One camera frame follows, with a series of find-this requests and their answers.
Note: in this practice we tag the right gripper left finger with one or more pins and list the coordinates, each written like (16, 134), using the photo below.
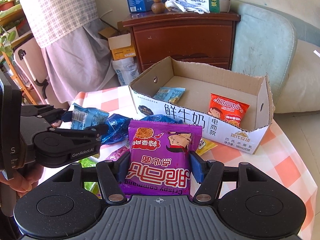
(110, 175)

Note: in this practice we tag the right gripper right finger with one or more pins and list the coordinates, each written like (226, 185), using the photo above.
(209, 175)

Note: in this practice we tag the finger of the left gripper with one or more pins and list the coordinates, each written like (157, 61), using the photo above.
(52, 115)
(59, 147)

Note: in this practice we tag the pink snack bag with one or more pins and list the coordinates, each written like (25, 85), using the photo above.
(114, 156)

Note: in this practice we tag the green snack packet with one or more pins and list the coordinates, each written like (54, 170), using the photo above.
(90, 186)

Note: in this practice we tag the yellow snack packet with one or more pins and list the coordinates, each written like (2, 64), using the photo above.
(205, 145)

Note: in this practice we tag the light blue snack packet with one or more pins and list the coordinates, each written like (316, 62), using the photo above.
(169, 94)
(87, 117)

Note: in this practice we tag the dark blue foil snack bag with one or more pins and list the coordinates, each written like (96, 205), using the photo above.
(118, 126)

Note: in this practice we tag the purple noodle snack bag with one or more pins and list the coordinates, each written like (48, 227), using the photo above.
(159, 158)

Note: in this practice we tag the red noodle snack bag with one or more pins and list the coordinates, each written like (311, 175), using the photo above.
(228, 110)

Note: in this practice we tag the person left hand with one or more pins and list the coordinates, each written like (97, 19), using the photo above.
(24, 184)

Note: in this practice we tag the checkered pink cloth cover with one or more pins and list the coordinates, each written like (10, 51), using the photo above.
(76, 57)

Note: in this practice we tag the cardboard milk box tray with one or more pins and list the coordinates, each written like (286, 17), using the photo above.
(200, 80)

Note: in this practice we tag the pink checkered tablecloth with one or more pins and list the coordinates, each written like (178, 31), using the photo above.
(275, 156)

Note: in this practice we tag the white plastic sack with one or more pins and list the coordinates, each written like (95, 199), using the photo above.
(126, 70)

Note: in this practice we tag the small open cardboard box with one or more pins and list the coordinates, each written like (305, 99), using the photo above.
(120, 45)

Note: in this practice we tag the dark red wooden cabinet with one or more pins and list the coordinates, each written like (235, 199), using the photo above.
(183, 36)

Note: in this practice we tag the light green sofa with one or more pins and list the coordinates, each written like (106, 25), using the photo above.
(273, 43)

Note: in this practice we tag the wooden gourd ornament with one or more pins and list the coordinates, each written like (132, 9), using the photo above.
(158, 7)

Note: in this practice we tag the white work gloves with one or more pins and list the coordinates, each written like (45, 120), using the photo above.
(184, 6)

